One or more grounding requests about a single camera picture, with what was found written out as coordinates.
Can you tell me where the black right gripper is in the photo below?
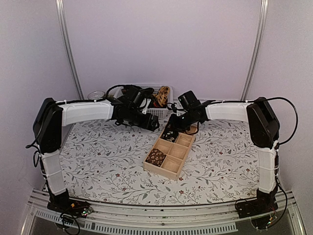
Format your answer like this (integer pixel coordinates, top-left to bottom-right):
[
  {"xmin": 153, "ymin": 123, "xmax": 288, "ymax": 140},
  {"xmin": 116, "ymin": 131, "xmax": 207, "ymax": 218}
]
[{"xmin": 166, "ymin": 109, "xmax": 198, "ymax": 132}]

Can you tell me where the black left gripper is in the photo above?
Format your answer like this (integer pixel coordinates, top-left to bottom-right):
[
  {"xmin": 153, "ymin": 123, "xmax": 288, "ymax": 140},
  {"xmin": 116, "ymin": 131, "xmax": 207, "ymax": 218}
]
[{"xmin": 127, "ymin": 107, "xmax": 160, "ymax": 131}]

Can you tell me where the black white floral tie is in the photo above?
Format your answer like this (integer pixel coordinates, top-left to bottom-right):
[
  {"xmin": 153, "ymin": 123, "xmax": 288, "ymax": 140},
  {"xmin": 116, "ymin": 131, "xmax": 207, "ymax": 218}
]
[{"xmin": 161, "ymin": 131, "xmax": 179, "ymax": 142}]

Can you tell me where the white plastic basket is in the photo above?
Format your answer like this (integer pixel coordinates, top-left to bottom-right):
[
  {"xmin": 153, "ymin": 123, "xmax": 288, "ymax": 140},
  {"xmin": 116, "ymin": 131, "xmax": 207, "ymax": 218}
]
[{"xmin": 108, "ymin": 84, "xmax": 173, "ymax": 119}]

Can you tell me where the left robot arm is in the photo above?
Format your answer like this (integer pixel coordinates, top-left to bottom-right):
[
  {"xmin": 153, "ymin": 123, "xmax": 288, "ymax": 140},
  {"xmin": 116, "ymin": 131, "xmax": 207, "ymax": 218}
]
[{"xmin": 26, "ymin": 85, "xmax": 159, "ymax": 212}]

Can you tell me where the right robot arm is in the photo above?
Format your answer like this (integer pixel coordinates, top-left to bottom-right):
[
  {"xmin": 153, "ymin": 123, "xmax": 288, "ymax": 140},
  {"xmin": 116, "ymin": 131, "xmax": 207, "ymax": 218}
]
[{"xmin": 166, "ymin": 91, "xmax": 283, "ymax": 218}]

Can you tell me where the dark floral brown tie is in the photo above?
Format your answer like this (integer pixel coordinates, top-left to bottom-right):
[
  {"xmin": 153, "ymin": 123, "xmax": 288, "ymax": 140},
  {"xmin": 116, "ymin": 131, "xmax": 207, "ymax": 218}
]
[{"xmin": 121, "ymin": 84, "xmax": 155, "ymax": 108}]

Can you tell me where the yellow beetle print tie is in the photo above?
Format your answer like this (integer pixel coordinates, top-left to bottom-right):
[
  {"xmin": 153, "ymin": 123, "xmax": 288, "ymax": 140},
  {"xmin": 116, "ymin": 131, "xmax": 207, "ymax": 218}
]
[{"xmin": 154, "ymin": 86, "xmax": 170, "ymax": 108}]

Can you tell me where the rolled dark tie in box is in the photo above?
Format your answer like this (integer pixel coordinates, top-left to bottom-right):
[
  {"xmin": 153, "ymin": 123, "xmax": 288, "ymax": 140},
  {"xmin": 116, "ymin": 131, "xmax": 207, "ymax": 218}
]
[{"xmin": 145, "ymin": 148, "xmax": 166, "ymax": 167}]

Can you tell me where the patterned ceramic bowl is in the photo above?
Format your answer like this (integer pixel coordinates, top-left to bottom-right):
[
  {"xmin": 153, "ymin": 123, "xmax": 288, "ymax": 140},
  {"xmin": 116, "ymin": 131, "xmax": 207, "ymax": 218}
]
[{"xmin": 88, "ymin": 91, "xmax": 105, "ymax": 100}]

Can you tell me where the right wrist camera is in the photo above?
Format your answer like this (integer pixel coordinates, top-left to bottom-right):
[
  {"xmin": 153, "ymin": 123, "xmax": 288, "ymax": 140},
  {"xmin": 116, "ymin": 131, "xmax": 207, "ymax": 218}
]
[{"xmin": 167, "ymin": 102, "xmax": 186, "ymax": 116}]

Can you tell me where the front aluminium rail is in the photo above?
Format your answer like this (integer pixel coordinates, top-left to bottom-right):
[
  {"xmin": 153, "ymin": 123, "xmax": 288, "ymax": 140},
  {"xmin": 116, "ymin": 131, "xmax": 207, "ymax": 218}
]
[{"xmin": 20, "ymin": 189, "xmax": 309, "ymax": 235}]

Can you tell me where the right aluminium frame post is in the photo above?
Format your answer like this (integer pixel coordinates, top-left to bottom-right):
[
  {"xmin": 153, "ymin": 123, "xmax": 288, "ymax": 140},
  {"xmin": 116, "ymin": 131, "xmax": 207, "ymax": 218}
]
[{"xmin": 241, "ymin": 0, "xmax": 269, "ymax": 100}]

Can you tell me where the aluminium frame post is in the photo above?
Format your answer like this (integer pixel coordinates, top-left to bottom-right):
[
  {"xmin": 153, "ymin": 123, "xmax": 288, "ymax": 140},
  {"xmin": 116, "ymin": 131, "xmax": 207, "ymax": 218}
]
[
  {"xmin": 241, "ymin": 0, "xmax": 269, "ymax": 100},
  {"xmin": 55, "ymin": 0, "xmax": 84, "ymax": 99}
]

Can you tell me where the left aluminium frame post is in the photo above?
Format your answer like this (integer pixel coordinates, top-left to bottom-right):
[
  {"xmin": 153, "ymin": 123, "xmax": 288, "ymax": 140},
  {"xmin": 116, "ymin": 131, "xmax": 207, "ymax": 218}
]
[{"xmin": 55, "ymin": 0, "xmax": 84, "ymax": 99}]

